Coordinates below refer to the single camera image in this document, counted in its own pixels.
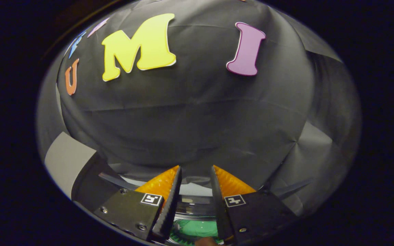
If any grey washing machine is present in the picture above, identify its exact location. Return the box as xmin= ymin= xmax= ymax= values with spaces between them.
xmin=71 ymin=152 xmax=312 ymax=246

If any black backdrop cloth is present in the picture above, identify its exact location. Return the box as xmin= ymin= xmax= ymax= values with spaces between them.
xmin=36 ymin=0 xmax=362 ymax=219

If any grey cabinet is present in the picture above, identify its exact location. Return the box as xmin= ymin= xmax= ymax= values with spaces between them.
xmin=44 ymin=132 xmax=96 ymax=199

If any green polo shirt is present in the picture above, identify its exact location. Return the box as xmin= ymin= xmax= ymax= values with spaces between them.
xmin=170 ymin=219 xmax=225 ymax=246

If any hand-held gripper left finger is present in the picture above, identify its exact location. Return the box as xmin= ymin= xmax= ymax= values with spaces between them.
xmin=94 ymin=165 xmax=183 ymax=241

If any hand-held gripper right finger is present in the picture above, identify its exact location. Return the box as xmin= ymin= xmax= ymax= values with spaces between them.
xmin=211 ymin=165 xmax=298 ymax=244

